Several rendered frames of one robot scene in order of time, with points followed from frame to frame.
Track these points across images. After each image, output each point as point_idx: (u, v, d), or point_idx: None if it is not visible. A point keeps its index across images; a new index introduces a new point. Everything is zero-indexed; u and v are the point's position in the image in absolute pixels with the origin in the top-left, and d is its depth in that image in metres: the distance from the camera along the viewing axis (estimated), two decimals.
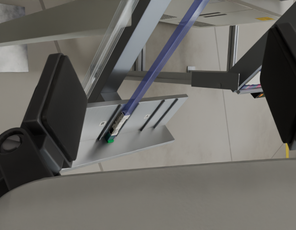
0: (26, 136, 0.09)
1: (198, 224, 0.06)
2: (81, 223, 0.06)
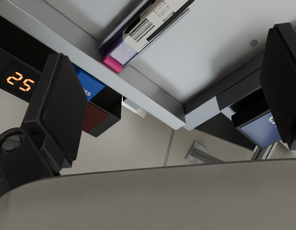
0: (26, 136, 0.09)
1: (198, 224, 0.06)
2: (81, 223, 0.06)
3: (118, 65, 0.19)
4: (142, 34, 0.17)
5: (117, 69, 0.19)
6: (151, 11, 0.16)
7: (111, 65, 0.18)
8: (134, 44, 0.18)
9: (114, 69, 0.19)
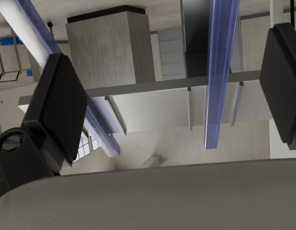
0: (26, 136, 0.09)
1: (198, 224, 0.06)
2: (81, 223, 0.06)
3: None
4: None
5: None
6: None
7: None
8: None
9: None
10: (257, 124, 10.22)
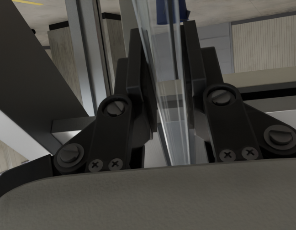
0: (129, 109, 0.09)
1: (198, 224, 0.06)
2: (81, 223, 0.06)
3: None
4: None
5: None
6: None
7: None
8: None
9: None
10: None
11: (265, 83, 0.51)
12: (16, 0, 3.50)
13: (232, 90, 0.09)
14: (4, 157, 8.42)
